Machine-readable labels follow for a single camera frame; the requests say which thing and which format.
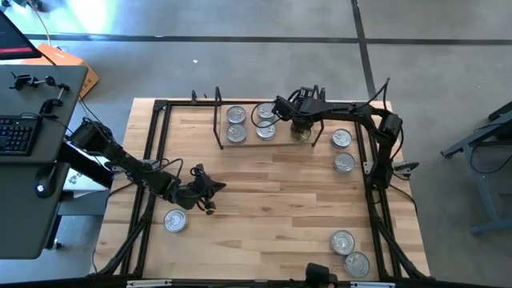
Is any black camera cable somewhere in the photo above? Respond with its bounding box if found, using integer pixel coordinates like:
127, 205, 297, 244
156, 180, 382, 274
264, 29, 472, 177
250, 100, 278, 130

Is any black monitor red stripe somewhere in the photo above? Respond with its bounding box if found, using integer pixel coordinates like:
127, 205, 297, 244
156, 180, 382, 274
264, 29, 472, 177
0, 10, 44, 62

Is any black keyboard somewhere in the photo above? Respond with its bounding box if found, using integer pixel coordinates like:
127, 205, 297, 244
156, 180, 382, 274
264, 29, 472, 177
0, 114, 43, 157

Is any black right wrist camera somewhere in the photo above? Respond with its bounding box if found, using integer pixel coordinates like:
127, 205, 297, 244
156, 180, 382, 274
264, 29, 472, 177
271, 97, 295, 122

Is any black computer mouse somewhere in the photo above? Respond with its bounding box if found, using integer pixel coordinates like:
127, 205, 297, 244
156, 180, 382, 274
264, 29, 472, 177
34, 162, 71, 200

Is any grey desk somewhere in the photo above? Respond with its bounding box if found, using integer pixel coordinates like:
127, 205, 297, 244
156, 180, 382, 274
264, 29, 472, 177
0, 63, 89, 260

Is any green tuna can gold lid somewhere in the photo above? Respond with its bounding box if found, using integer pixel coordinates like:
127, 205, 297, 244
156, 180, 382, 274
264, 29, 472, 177
290, 121, 314, 144

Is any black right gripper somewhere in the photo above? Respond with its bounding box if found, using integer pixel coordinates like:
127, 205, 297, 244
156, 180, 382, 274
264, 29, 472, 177
290, 85, 319, 135

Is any blue albacore tuna can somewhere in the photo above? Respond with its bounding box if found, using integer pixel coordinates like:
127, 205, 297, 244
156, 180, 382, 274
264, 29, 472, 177
330, 127, 354, 150
162, 209, 188, 234
226, 123, 248, 145
226, 104, 247, 126

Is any silver metal bracket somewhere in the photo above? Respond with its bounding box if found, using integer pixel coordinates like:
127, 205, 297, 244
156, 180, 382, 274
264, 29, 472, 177
350, 281, 396, 288
126, 279, 174, 288

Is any black rounded object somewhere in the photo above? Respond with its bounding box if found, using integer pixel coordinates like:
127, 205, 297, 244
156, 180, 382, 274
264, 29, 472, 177
304, 262, 339, 288

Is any black metal table frame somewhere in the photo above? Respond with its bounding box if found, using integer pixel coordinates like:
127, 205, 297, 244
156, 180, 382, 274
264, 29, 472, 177
95, 98, 427, 281

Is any green tuna can silver lid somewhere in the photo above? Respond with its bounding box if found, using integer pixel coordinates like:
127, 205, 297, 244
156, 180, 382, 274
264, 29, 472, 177
333, 152, 357, 174
343, 251, 371, 279

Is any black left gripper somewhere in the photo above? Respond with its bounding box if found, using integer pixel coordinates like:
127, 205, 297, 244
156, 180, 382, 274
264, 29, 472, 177
189, 162, 228, 216

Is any black desk clamp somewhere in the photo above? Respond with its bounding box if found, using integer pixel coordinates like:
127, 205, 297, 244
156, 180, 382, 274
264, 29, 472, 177
38, 82, 71, 118
8, 71, 57, 91

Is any blue-grey metal table stand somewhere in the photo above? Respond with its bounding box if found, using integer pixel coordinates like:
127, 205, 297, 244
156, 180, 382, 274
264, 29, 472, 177
439, 99, 512, 237

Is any orange cardboard box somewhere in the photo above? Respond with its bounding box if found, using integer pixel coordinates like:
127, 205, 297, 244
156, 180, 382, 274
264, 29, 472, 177
22, 42, 100, 100

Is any teal tuna can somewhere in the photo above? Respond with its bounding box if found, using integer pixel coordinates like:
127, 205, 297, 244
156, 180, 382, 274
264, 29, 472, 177
255, 102, 277, 121
255, 120, 278, 142
329, 230, 356, 256

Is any white printed box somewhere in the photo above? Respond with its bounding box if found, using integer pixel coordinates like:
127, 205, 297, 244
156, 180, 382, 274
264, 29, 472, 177
59, 158, 115, 194

